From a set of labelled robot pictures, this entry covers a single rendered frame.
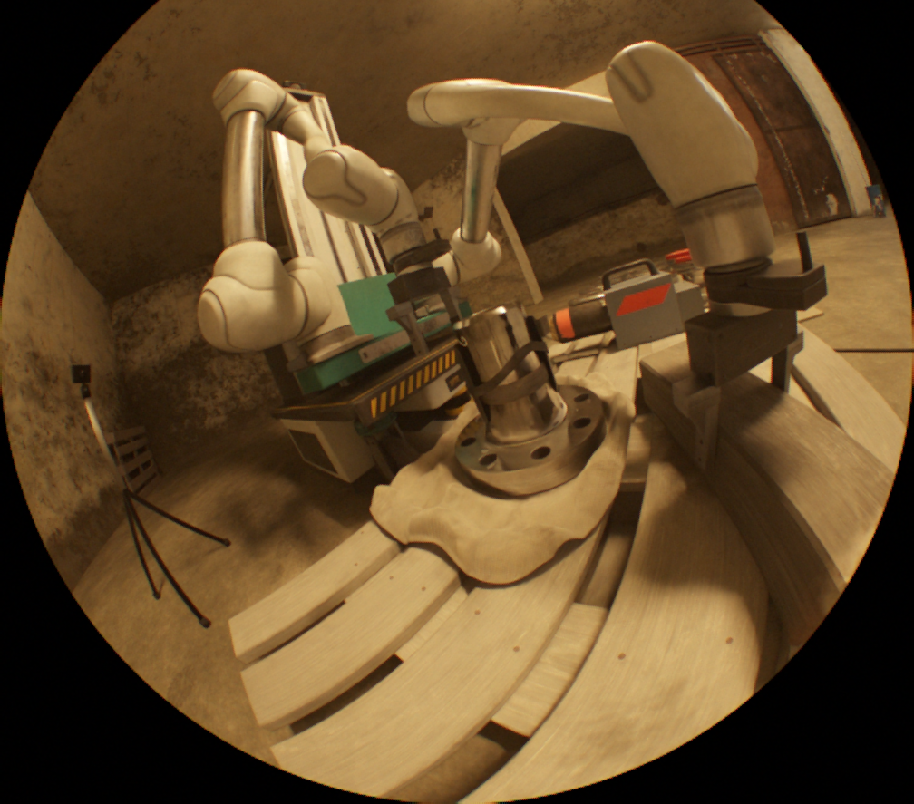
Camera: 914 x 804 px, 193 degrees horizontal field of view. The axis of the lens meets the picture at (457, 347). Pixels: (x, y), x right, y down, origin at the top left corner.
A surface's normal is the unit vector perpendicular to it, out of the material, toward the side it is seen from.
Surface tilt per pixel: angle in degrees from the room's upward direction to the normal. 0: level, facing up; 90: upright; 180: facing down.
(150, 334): 90
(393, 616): 0
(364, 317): 90
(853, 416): 0
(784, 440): 0
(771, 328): 90
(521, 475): 90
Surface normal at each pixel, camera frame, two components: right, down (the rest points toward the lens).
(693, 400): -0.24, 0.24
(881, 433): -0.37, -0.92
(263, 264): 0.90, -0.22
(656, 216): -0.60, 0.35
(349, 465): 0.75, -0.21
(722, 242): -0.88, 0.40
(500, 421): -0.64, 0.14
